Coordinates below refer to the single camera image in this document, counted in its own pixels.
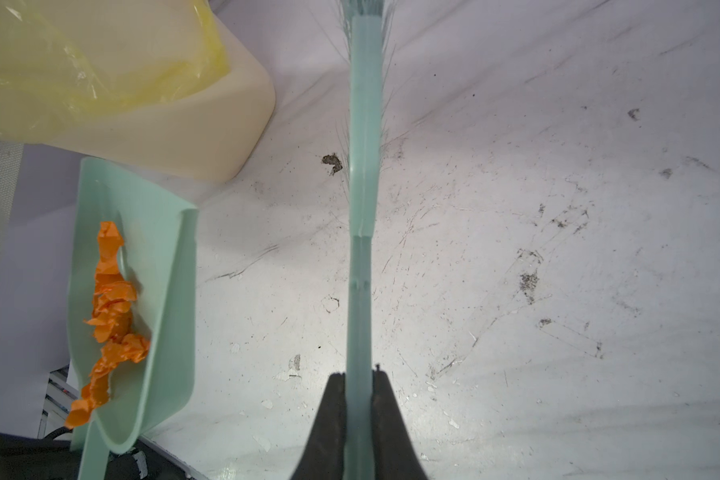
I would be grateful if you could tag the orange scrap near left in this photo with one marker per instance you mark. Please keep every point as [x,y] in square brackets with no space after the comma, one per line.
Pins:
[112,320]

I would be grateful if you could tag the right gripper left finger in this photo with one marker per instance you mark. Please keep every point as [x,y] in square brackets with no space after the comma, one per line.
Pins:
[323,454]

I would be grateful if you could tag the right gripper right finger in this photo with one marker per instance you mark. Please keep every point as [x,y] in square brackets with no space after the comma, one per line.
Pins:
[394,455]

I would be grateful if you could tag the bin with yellow bag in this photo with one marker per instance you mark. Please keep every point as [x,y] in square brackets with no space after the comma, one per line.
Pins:
[160,85]

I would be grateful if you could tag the small dark debris piece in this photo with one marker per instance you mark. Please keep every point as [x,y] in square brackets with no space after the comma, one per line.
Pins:
[334,162]

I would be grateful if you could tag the green hand brush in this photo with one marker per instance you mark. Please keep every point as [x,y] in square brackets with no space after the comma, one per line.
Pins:
[365,27]

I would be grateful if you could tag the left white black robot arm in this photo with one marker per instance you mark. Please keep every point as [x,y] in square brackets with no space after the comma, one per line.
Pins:
[25,458]

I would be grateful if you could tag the green plastic dustpan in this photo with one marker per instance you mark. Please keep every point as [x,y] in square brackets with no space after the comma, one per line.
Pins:
[159,258]

